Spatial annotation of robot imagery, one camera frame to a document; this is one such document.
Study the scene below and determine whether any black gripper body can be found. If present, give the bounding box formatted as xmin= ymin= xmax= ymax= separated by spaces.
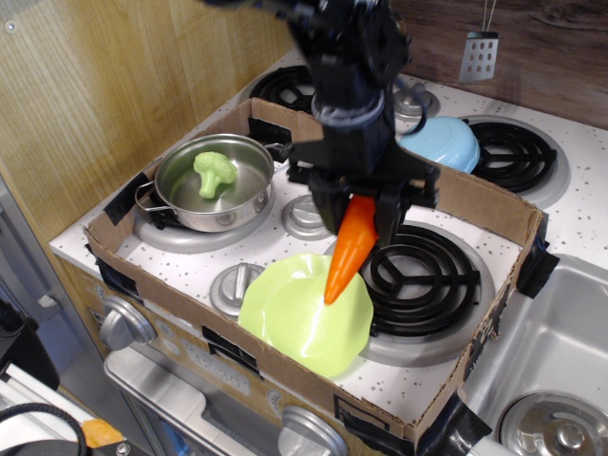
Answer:
xmin=288 ymin=111 xmax=440 ymax=207

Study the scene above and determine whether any back right black burner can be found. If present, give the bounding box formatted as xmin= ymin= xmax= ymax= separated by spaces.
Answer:
xmin=463 ymin=115 xmax=571 ymax=209

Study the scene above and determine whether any stainless steel pot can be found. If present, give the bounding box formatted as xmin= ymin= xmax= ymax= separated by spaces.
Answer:
xmin=135 ymin=133 xmax=278 ymax=233

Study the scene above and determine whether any grey back stove knob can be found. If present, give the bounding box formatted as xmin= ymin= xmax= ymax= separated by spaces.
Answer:
xmin=393 ymin=83 xmax=441 ymax=122

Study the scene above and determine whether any grey stove knob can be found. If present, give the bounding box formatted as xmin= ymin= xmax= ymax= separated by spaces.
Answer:
xmin=393 ymin=83 xmax=441 ymax=122
xmin=210 ymin=262 xmax=264 ymax=320
xmin=281 ymin=195 xmax=332 ymax=241

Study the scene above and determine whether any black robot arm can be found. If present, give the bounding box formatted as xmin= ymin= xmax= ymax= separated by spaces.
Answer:
xmin=217 ymin=1 xmax=440 ymax=246

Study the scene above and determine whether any back left black burner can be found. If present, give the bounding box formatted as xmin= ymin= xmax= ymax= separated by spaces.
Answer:
xmin=246 ymin=66 xmax=314 ymax=114

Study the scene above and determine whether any light blue plastic bowl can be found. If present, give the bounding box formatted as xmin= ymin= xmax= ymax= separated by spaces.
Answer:
xmin=398 ymin=116 xmax=481 ymax=173

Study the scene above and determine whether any orange toy carrot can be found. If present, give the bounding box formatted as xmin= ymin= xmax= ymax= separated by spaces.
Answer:
xmin=324 ymin=195 xmax=379 ymax=304

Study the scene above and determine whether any brown cardboard fence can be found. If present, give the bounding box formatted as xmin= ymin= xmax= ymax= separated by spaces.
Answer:
xmin=84 ymin=97 xmax=561 ymax=443

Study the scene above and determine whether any front right black burner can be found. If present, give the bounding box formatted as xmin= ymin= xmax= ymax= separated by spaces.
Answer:
xmin=324 ymin=219 xmax=497 ymax=368

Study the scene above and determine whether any light green plastic plate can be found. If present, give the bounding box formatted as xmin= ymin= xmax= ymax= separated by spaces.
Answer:
xmin=237 ymin=253 xmax=373 ymax=377

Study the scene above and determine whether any toy oven clock display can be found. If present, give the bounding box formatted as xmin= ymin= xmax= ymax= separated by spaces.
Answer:
xmin=180 ymin=339 xmax=251 ymax=396

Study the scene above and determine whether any silver sink drain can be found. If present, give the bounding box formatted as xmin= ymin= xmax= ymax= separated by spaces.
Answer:
xmin=497 ymin=391 xmax=607 ymax=455

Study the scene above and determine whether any black cable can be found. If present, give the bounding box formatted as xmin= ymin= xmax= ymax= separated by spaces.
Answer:
xmin=0 ymin=402 xmax=89 ymax=456

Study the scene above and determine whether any grey front stove knob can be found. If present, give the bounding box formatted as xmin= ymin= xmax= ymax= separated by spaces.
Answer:
xmin=210 ymin=262 xmax=264 ymax=320

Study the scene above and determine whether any silver oven door handle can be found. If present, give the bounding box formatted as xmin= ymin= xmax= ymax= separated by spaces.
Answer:
xmin=104 ymin=348 xmax=279 ymax=455

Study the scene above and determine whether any front left grey burner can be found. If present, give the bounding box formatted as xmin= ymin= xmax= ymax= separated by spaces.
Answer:
xmin=133 ymin=184 xmax=276 ymax=255

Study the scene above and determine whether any hanging metal slotted spatula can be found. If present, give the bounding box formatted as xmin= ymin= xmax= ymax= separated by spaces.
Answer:
xmin=459 ymin=1 xmax=500 ymax=84

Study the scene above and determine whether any silver oven knob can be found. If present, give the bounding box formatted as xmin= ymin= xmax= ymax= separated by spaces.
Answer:
xmin=100 ymin=295 xmax=156 ymax=351
xmin=277 ymin=406 xmax=349 ymax=456

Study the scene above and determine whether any stainless steel sink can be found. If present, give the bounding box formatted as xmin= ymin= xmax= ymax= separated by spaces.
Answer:
xmin=465 ymin=256 xmax=607 ymax=455

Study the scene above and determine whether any green toy broccoli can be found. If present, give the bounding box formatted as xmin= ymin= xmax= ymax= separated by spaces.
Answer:
xmin=193 ymin=151 xmax=238 ymax=200

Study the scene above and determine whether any black burner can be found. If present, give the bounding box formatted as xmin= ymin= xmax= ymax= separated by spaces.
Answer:
xmin=246 ymin=66 xmax=314 ymax=114
xmin=324 ymin=219 xmax=497 ymax=368
xmin=463 ymin=115 xmax=571 ymax=209

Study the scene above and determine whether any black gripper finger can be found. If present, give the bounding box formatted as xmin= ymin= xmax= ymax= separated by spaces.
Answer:
xmin=374 ymin=184 xmax=410 ymax=247
xmin=309 ymin=173 xmax=352 ymax=235

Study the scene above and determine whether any grey centre stove knob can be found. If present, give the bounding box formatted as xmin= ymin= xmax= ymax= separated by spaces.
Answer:
xmin=281 ymin=195 xmax=332 ymax=241

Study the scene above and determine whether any right silver oven knob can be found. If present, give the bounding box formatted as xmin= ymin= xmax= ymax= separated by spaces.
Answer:
xmin=277 ymin=406 xmax=349 ymax=456

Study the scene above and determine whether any left silver oven knob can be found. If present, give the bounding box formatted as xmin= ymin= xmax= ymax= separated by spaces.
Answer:
xmin=100 ymin=295 xmax=156 ymax=351

